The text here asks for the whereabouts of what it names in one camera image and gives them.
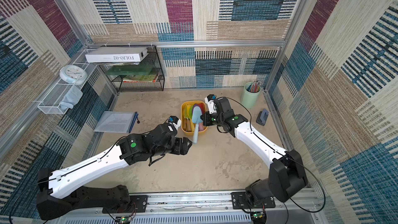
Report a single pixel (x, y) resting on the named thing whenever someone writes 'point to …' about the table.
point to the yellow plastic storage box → (185, 109)
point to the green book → (129, 70)
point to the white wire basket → (51, 104)
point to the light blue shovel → (197, 119)
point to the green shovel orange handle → (190, 111)
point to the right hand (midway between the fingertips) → (202, 134)
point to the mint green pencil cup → (249, 99)
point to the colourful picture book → (140, 78)
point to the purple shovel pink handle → (200, 125)
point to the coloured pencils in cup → (254, 87)
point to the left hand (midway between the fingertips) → (201, 154)
